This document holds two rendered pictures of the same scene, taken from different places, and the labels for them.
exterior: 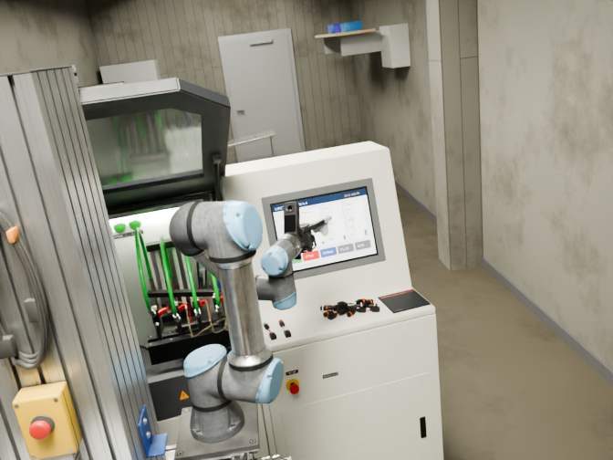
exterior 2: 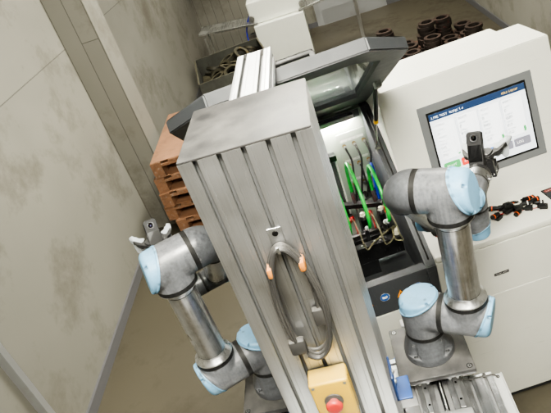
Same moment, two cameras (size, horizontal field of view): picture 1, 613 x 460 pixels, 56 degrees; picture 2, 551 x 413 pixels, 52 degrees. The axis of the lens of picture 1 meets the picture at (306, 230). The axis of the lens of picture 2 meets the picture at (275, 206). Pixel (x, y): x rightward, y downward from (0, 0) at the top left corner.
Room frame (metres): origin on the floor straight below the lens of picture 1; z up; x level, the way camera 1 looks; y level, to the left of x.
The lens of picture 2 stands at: (0.11, 0.29, 2.41)
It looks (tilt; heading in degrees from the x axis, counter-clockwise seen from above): 30 degrees down; 15
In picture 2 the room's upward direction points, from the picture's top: 20 degrees counter-clockwise
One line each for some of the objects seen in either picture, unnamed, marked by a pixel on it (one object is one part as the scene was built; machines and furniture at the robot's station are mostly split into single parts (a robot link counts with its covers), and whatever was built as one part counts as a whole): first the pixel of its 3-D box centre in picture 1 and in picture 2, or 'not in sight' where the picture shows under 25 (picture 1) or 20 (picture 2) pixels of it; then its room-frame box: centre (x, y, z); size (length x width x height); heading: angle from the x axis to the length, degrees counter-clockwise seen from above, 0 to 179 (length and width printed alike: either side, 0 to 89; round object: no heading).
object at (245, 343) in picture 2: not in sight; (258, 347); (1.33, 0.81, 1.20); 0.13 x 0.12 x 0.14; 120
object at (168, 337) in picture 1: (194, 348); (363, 255); (2.07, 0.50, 0.91); 0.34 x 0.10 x 0.15; 103
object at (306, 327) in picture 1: (341, 318); (507, 217); (2.05, -0.09, 0.96); 0.70 x 0.22 x 0.03; 103
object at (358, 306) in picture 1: (349, 306); (515, 206); (2.06, -0.13, 1.01); 0.23 x 0.11 x 0.06; 103
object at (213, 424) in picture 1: (214, 410); (426, 337); (1.37, 0.31, 1.09); 0.15 x 0.15 x 0.10
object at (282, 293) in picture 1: (277, 288); (471, 220); (1.57, 0.11, 1.34); 0.11 x 0.08 x 0.11; 68
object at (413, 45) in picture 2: not in sight; (429, 41); (6.60, -0.38, 0.23); 1.23 x 0.85 x 0.46; 94
